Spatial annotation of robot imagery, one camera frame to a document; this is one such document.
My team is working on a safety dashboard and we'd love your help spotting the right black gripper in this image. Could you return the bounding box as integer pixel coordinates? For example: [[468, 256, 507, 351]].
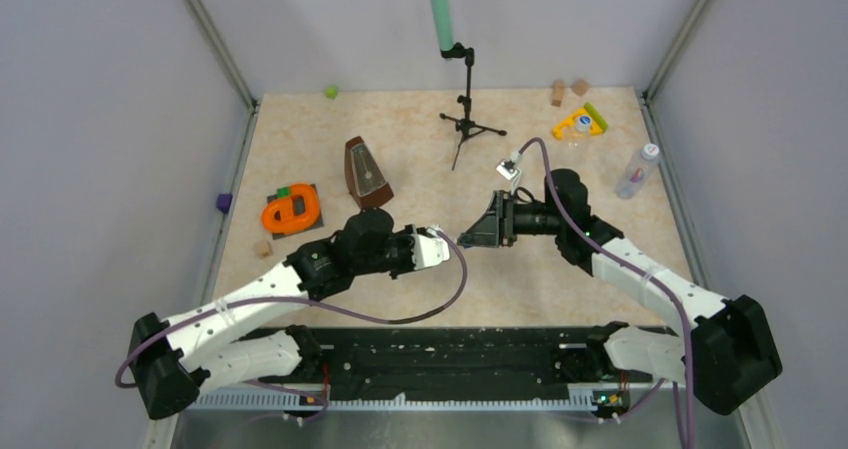
[[458, 190, 565, 248]]

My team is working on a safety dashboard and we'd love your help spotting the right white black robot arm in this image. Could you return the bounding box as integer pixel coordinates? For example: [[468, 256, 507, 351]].
[[459, 169, 783, 415]]

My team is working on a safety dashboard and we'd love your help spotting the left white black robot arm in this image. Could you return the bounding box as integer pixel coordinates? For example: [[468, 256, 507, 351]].
[[115, 209, 450, 420]]

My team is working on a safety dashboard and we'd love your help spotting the clear bottle white cap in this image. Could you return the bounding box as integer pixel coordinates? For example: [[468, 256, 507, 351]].
[[561, 118, 591, 168]]

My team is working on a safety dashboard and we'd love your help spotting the clear bottle red label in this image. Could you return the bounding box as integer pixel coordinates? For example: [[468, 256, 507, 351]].
[[614, 143, 661, 200]]

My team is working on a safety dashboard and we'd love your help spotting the brown wooden metronome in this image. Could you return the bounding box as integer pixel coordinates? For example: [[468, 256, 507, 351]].
[[344, 136, 394, 209]]

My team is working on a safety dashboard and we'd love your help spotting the black tripod stand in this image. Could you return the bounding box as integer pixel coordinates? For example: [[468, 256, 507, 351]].
[[439, 42, 508, 171]]

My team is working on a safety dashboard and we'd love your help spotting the small wooden cube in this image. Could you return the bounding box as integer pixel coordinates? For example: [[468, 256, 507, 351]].
[[253, 240, 273, 259]]

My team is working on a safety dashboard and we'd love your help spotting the yellow plastic toy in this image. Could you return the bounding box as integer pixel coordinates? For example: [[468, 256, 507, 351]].
[[551, 107, 600, 140]]

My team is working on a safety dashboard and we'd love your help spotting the green cylinder stick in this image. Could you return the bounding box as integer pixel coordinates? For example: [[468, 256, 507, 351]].
[[583, 102, 609, 135]]

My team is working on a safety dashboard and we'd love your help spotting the tall wooden block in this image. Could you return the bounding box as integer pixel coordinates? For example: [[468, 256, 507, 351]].
[[550, 79, 566, 107]]

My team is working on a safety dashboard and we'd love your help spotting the green ball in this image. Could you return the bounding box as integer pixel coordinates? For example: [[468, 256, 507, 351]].
[[324, 85, 339, 99]]

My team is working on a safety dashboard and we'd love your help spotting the purple block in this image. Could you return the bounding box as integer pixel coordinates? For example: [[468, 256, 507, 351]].
[[215, 193, 233, 214]]

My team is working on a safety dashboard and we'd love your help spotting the mint green microphone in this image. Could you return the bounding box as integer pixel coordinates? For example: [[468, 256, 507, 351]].
[[429, 0, 455, 52]]

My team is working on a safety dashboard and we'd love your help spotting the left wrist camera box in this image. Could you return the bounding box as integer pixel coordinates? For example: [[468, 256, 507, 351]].
[[412, 225, 450, 271]]

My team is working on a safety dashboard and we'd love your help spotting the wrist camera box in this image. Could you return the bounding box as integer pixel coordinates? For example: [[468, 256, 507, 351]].
[[496, 159, 522, 182], [412, 225, 450, 271]]

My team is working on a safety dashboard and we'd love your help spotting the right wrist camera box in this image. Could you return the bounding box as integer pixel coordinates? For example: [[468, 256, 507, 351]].
[[496, 159, 522, 182]]

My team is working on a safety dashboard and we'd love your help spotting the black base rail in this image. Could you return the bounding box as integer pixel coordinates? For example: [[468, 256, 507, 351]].
[[262, 327, 653, 403]]

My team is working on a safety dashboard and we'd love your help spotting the orange plastic ring toy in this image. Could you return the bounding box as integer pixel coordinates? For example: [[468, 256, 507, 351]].
[[260, 182, 321, 234]]

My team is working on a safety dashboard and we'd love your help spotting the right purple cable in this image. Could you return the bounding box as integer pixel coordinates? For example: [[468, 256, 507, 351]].
[[516, 137, 698, 449]]

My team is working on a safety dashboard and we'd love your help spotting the white slotted cable duct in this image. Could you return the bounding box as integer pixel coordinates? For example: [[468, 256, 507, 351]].
[[190, 386, 597, 412]]

